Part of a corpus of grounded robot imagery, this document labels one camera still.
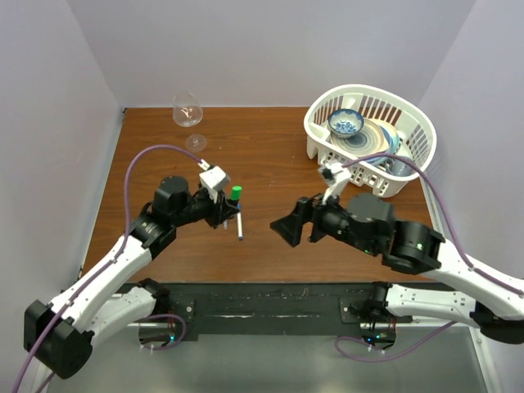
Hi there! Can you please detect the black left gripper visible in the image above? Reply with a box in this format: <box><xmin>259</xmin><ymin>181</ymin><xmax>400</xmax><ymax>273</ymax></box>
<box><xmin>172</xmin><ymin>184</ymin><xmax>238</xmax><ymax>228</ymax></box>

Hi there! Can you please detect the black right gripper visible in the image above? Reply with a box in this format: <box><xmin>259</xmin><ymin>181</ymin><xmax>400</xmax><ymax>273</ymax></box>
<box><xmin>269</xmin><ymin>182</ymin><xmax>377</xmax><ymax>254</ymax></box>

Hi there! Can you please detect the green highlighter cap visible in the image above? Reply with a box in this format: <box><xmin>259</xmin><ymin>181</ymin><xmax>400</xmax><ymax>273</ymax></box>
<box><xmin>229</xmin><ymin>185</ymin><xmax>242</xmax><ymax>202</ymax></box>

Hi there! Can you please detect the white blue acrylic marker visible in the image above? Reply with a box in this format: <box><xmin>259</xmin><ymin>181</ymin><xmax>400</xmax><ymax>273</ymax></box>
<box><xmin>236</xmin><ymin>212</ymin><xmax>243</xmax><ymax>241</ymax></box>

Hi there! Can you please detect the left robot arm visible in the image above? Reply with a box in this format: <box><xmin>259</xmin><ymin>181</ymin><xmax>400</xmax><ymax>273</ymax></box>
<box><xmin>23</xmin><ymin>169</ymin><xmax>242</xmax><ymax>379</ymax></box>

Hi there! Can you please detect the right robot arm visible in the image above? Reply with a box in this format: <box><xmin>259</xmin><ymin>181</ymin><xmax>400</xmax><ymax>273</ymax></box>
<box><xmin>270</xmin><ymin>193</ymin><xmax>523</xmax><ymax>344</ymax></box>

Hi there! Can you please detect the clear wine glass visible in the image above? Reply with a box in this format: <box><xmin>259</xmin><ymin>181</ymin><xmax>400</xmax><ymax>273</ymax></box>
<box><xmin>172</xmin><ymin>92</ymin><xmax>207</xmax><ymax>152</ymax></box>

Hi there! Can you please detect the blue white patterned bowl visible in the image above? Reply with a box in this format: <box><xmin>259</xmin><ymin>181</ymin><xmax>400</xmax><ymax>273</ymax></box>
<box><xmin>327</xmin><ymin>108</ymin><xmax>364</xmax><ymax>138</ymax></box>

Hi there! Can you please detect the striped beige plate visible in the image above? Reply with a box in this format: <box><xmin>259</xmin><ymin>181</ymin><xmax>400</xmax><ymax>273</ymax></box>
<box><xmin>330</xmin><ymin>128</ymin><xmax>383</xmax><ymax>157</ymax></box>

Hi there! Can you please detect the grey patterned mug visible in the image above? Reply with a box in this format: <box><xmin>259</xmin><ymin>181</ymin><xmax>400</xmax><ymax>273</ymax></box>
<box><xmin>384</xmin><ymin>156</ymin><xmax>413</xmax><ymax>177</ymax></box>

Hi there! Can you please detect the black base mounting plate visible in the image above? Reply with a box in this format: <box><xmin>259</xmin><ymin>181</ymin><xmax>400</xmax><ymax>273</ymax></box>
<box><xmin>139</xmin><ymin>296</ymin><xmax>397</xmax><ymax>349</ymax></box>

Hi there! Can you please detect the blue rimmed plate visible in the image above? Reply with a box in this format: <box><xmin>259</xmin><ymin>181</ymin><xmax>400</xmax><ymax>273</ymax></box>
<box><xmin>361</xmin><ymin>120</ymin><xmax>400</xmax><ymax>154</ymax></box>

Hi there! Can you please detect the white plastic dish basket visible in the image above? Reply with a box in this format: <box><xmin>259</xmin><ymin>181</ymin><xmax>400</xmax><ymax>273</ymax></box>
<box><xmin>303</xmin><ymin>84</ymin><xmax>438</xmax><ymax>199</ymax></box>

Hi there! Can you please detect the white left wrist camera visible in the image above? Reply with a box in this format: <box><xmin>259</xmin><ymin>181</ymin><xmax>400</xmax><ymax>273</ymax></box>
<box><xmin>198</xmin><ymin>160</ymin><xmax>230</xmax><ymax>203</ymax></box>

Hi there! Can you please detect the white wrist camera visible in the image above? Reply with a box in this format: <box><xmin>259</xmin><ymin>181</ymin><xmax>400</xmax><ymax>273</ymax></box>
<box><xmin>318</xmin><ymin>162</ymin><xmax>351</xmax><ymax>205</ymax></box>
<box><xmin>198</xmin><ymin>160</ymin><xmax>230</xmax><ymax>203</ymax></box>

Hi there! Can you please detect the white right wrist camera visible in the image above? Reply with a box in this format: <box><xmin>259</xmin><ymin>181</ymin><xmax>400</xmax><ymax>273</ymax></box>
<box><xmin>318</xmin><ymin>162</ymin><xmax>351</xmax><ymax>205</ymax></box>

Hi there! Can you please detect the black table edge rail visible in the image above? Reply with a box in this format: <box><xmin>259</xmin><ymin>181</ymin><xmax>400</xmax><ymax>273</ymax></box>
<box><xmin>110</xmin><ymin>281</ymin><xmax>414</xmax><ymax>328</ymax></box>

